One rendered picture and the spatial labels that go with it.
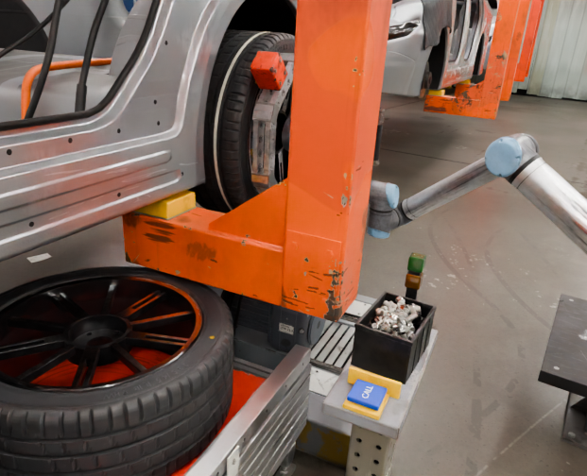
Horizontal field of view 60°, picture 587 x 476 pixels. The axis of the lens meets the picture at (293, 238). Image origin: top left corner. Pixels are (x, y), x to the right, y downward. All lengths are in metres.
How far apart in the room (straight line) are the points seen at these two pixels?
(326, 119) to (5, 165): 0.64
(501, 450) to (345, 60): 1.30
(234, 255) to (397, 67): 3.14
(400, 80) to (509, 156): 2.73
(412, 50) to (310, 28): 3.23
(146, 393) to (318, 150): 0.63
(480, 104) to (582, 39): 9.40
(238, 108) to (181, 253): 0.47
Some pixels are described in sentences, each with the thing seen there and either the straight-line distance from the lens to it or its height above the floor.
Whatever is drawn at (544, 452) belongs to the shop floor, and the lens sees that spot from 1.92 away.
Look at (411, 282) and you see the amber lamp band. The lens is 1.39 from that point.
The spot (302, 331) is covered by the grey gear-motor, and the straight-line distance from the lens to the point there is 1.59.
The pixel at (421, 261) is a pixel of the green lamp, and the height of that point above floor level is 0.66.
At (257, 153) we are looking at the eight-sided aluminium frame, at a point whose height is 0.83.
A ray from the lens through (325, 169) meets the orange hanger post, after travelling 1.15.
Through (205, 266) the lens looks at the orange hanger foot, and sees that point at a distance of 1.41.
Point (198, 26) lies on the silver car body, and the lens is 1.52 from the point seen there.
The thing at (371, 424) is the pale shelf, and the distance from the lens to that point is 1.14.
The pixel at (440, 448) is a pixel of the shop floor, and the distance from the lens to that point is 1.79.
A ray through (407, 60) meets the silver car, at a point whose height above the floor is 1.02.
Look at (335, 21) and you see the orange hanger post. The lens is 1.12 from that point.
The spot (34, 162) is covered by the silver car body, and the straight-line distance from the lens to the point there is 1.14.
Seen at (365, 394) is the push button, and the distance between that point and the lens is 1.14.
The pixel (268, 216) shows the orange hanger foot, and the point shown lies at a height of 0.75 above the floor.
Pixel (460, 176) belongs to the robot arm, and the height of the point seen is 0.74.
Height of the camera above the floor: 1.19
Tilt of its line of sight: 22 degrees down
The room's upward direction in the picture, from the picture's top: 4 degrees clockwise
